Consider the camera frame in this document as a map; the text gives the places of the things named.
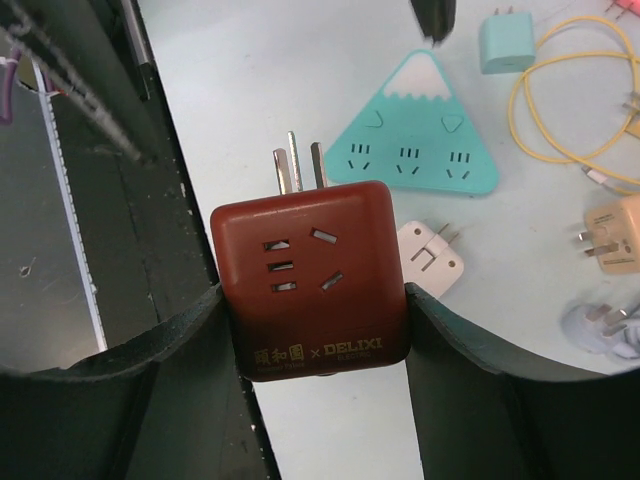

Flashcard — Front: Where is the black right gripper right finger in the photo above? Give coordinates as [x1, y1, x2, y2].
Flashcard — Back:
[406, 284, 639, 479]

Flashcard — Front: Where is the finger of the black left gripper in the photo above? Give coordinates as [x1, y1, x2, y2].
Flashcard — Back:
[410, 0, 457, 46]

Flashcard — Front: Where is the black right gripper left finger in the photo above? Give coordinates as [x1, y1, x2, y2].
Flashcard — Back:
[1, 286, 280, 479]

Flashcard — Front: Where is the teal triangular power strip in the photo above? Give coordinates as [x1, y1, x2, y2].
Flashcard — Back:
[324, 50, 499, 196]

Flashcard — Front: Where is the white square plug adapter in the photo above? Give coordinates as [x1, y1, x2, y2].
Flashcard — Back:
[397, 221, 465, 299]

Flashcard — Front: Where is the dark red cube socket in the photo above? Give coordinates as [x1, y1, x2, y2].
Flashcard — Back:
[210, 143, 410, 382]

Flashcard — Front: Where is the teal USB charger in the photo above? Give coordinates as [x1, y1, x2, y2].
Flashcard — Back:
[479, 8, 536, 75]

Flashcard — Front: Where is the round light blue power strip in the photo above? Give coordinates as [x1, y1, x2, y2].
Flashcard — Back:
[560, 304, 639, 361]

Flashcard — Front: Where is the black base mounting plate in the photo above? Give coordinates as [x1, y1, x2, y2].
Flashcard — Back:
[53, 1, 217, 347]

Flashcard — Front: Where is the beige cube socket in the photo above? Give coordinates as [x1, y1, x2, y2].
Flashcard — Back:
[579, 194, 639, 275]

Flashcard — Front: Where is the yellow USB charger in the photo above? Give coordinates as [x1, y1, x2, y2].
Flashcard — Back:
[623, 91, 640, 139]

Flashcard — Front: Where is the yellow charging cable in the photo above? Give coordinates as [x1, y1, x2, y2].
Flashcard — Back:
[507, 15, 640, 197]

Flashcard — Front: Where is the white slotted cable duct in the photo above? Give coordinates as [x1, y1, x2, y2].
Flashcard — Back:
[31, 60, 107, 352]

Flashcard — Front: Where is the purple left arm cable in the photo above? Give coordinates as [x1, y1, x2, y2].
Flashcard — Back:
[0, 47, 56, 129]

